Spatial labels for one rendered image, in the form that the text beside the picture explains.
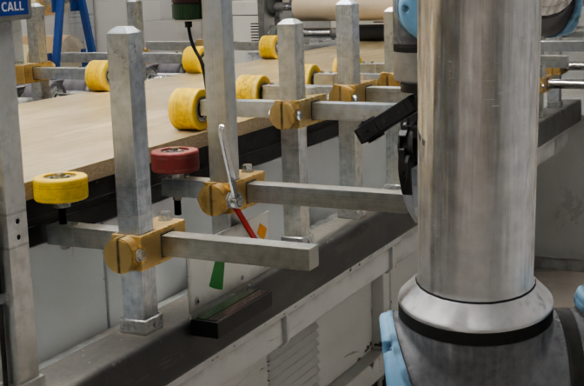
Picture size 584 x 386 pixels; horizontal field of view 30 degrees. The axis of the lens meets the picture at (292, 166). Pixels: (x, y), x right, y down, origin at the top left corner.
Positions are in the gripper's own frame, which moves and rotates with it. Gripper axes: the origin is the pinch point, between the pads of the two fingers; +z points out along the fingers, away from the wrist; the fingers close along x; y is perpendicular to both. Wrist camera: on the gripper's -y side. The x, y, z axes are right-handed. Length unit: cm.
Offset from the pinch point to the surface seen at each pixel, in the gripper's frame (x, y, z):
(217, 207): -8.5, -29.1, -0.8
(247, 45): 173, -124, -12
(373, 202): -1.5, -5.8, -1.7
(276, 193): -1.5, -22.3, -2.0
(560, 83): 199, -24, 2
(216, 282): -12.1, -27.7, 10.3
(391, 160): 69, -31, 5
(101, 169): -10, -50, -6
